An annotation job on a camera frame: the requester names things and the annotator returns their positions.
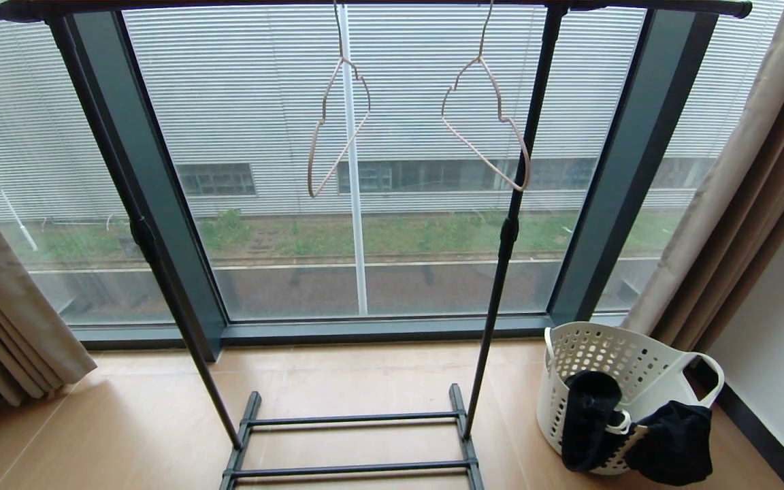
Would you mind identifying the black shorts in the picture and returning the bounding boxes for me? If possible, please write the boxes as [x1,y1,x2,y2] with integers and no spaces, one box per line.
[561,370,627,473]

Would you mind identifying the pink clothes hanger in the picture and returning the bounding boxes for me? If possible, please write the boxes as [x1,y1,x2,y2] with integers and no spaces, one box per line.
[307,0,372,199]
[441,0,532,193]

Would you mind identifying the black clothes rack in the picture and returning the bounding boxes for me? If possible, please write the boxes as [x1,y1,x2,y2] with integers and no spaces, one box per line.
[0,0,753,490]

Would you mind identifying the white laundry basket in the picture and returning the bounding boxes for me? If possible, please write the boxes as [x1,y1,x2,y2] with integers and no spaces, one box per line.
[536,321,725,476]

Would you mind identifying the window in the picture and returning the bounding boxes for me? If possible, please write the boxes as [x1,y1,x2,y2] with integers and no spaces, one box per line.
[0,0,784,361]

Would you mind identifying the black garment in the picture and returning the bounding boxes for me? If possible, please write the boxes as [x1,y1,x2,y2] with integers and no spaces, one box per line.
[625,400,714,487]

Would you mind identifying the beige curtain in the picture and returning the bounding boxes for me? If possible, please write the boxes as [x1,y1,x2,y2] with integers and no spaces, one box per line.
[0,167,98,407]
[620,0,784,355]

